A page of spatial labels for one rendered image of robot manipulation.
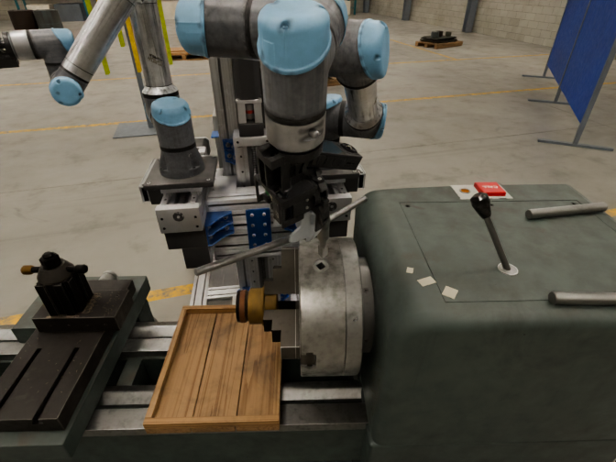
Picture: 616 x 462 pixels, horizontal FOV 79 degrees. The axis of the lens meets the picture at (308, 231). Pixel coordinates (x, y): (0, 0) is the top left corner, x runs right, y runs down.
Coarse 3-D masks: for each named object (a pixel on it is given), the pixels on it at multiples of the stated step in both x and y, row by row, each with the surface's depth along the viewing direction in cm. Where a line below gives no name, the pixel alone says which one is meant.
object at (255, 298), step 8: (256, 288) 88; (240, 296) 85; (248, 296) 85; (256, 296) 85; (264, 296) 86; (272, 296) 86; (240, 304) 84; (248, 304) 84; (256, 304) 84; (264, 304) 85; (272, 304) 85; (240, 312) 84; (248, 312) 84; (256, 312) 84; (240, 320) 85; (248, 320) 85; (256, 320) 85
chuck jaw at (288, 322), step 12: (264, 312) 84; (276, 312) 84; (288, 312) 84; (264, 324) 83; (276, 324) 81; (288, 324) 81; (276, 336) 81; (288, 336) 78; (288, 348) 76; (312, 360) 76
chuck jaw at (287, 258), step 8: (288, 248) 85; (296, 248) 85; (288, 256) 85; (296, 256) 85; (288, 264) 86; (296, 264) 86; (280, 272) 86; (288, 272) 86; (296, 272) 86; (272, 280) 86; (280, 280) 86; (288, 280) 86; (296, 280) 86; (264, 288) 86; (272, 288) 86; (280, 288) 86; (288, 288) 86; (296, 288) 86
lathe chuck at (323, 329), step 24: (312, 240) 84; (336, 240) 84; (312, 264) 77; (336, 264) 77; (312, 288) 74; (336, 288) 74; (312, 312) 73; (336, 312) 73; (312, 336) 73; (336, 336) 73; (336, 360) 75
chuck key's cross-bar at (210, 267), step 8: (360, 200) 69; (344, 208) 68; (352, 208) 68; (336, 216) 67; (280, 240) 61; (288, 240) 62; (256, 248) 59; (264, 248) 60; (272, 248) 61; (232, 256) 57; (240, 256) 57; (248, 256) 58; (208, 264) 55; (216, 264) 55; (224, 264) 56; (200, 272) 54
